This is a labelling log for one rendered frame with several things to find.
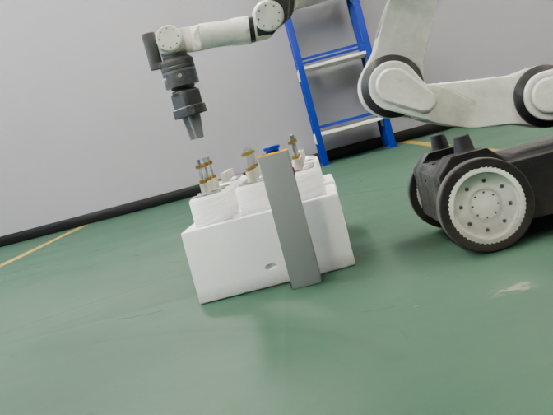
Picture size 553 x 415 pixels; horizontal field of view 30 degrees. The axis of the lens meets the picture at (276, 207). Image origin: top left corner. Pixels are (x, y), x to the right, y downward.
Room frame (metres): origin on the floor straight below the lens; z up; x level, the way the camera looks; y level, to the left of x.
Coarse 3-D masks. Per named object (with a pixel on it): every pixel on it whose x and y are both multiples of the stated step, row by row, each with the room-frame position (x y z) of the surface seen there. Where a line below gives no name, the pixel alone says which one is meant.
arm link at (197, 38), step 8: (200, 24) 2.66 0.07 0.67; (184, 32) 2.71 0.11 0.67; (192, 32) 2.71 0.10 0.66; (200, 32) 2.64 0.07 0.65; (208, 32) 2.64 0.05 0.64; (184, 40) 2.71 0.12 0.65; (192, 40) 2.71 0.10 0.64; (200, 40) 2.65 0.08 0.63; (208, 40) 2.65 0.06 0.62; (192, 48) 2.71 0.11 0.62; (200, 48) 2.69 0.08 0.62; (208, 48) 2.67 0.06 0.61
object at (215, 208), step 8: (224, 192) 2.55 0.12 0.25; (192, 200) 2.53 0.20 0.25; (200, 200) 2.51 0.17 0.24; (208, 200) 2.51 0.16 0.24; (216, 200) 2.52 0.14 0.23; (224, 200) 2.53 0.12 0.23; (192, 208) 2.54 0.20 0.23; (200, 208) 2.51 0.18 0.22; (208, 208) 2.51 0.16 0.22; (216, 208) 2.51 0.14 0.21; (224, 208) 2.52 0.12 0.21; (200, 216) 2.52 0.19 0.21; (208, 216) 2.51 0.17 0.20; (216, 216) 2.51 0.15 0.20; (224, 216) 2.52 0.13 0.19; (232, 216) 2.55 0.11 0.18; (200, 224) 2.52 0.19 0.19; (208, 224) 2.51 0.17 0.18
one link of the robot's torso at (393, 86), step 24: (384, 72) 2.32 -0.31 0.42; (408, 72) 2.33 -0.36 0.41; (528, 72) 2.35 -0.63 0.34; (384, 96) 2.32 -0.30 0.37; (408, 96) 2.32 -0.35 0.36; (432, 96) 2.32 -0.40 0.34; (456, 96) 2.34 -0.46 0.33; (480, 96) 2.36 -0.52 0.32; (504, 96) 2.36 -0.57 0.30; (432, 120) 2.33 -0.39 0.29; (456, 120) 2.35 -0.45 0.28; (480, 120) 2.36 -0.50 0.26; (504, 120) 2.36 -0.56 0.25; (528, 120) 2.35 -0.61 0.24; (552, 120) 2.34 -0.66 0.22
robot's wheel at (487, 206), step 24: (456, 168) 2.14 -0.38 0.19; (480, 168) 2.13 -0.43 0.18; (504, 168) 2.13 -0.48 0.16; (456, 192) 2.13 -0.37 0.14; (480, 192) 2.15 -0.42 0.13; (504, 192) 2.14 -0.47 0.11; (528, 192) 2.13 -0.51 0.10; (456, 216) 2.15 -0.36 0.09; (480, 216) 2.15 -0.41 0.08; (504, 216) 2.14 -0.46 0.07; (528, 216) 2.13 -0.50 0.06; (456, 240) 2.13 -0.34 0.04; (480, 240) 2.13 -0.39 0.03; (504, 240) 2.13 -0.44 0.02
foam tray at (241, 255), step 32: (224, 224) 2.48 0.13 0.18; (256, 224) 2.47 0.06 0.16; (320, 224) 2.46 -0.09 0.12; (192, 256) 2.48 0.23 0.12; (224, 256) 2.48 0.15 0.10; (256, 256) 2.47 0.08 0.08; (320, 256) 2.47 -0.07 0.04; (352, 256) 2.46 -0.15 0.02; (224, 288) 2.48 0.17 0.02; (256, 288) 2.48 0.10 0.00
